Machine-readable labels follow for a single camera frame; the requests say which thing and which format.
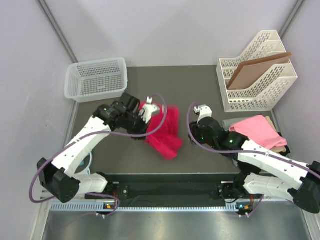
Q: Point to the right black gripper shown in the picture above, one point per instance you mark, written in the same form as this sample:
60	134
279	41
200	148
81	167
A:
194	130

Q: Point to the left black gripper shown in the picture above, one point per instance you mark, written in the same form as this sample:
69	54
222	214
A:
143	127

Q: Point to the red t shirt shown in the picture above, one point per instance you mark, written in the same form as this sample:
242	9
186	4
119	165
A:
166	140

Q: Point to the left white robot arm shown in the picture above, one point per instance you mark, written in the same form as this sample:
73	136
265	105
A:
59	176

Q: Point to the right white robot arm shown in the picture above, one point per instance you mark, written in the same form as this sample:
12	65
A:
262	171

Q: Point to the grey folded t shirt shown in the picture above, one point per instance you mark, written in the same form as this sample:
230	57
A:
226	124

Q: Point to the pink folded t shirt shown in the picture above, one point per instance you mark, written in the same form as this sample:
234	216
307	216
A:
259	130

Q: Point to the white perforated plastic basket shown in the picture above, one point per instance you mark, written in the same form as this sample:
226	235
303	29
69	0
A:
96	80

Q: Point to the teal and white hanger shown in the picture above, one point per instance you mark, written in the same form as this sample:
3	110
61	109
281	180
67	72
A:
84	166

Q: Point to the cream perforated file organizer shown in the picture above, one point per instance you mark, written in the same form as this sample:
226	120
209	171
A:
264	93

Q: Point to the brown cardboard sheet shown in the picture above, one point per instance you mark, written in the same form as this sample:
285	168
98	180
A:
248	72

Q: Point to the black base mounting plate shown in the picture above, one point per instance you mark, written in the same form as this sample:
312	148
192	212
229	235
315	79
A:
186	190

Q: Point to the beige folded t shirt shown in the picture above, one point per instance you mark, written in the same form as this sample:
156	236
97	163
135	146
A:
270	123

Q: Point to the black folded t shirt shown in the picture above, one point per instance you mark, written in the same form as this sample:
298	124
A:
287	151

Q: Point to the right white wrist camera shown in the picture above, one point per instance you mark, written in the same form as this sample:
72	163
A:
202	111

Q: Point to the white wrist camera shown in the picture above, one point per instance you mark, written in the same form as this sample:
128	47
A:
148	110
202	111

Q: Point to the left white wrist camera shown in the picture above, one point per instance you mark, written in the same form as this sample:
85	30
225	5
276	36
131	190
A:
148	110

